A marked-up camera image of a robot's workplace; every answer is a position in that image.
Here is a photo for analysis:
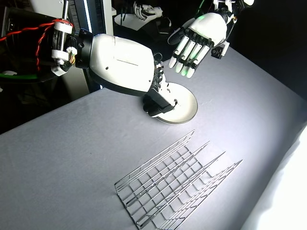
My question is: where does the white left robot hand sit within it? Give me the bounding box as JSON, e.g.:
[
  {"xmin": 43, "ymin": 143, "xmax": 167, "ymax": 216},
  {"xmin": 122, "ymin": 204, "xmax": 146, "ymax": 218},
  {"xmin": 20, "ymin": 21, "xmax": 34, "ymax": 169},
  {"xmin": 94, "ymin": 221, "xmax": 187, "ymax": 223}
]
[{"xmin": 167, "ymin": 11, "xmax": 228, "ymax": 79}]

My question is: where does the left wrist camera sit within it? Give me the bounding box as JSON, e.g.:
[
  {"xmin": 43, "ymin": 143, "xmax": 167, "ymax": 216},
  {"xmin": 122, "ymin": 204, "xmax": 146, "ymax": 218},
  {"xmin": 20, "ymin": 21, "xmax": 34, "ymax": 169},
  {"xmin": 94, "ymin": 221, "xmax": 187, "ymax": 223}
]
[{"xmin": 210, "ymin": 41, "xmax": 230, "ymax": 60}]

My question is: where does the metal wire plate rack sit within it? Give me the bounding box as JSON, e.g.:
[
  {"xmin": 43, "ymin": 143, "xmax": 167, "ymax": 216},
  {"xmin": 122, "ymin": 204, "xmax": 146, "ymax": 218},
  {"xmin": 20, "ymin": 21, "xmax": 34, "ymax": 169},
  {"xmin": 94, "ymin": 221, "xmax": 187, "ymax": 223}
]
[{"xmin": 114, "ymin": 129, "xmax": 243, "ymax": 230}]

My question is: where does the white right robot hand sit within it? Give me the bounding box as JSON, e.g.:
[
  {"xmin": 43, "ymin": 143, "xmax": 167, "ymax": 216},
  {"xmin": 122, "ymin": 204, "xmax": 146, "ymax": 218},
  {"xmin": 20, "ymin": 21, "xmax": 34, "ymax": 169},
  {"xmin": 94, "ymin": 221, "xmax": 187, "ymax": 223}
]
[{"xmin": 88, "ymin": 34, "xmax": 180, "ymax": 118}]

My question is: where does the white skeletal hand model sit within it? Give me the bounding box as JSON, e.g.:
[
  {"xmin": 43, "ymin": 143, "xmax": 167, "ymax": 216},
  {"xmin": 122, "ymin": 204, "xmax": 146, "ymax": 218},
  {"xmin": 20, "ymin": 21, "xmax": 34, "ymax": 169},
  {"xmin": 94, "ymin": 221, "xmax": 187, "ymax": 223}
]
[{"xmin": 132, "ymin": 1, "xmax": 164, "ymax": 21}]

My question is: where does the dark device with white edge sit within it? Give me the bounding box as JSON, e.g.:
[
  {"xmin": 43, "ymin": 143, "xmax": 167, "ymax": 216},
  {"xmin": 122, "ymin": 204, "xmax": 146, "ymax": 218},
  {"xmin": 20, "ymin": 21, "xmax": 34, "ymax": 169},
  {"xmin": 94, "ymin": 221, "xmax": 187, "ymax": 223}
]
[{"xmin": 155, "ymin": 16, "xmax": 173, "ymax": 35}]

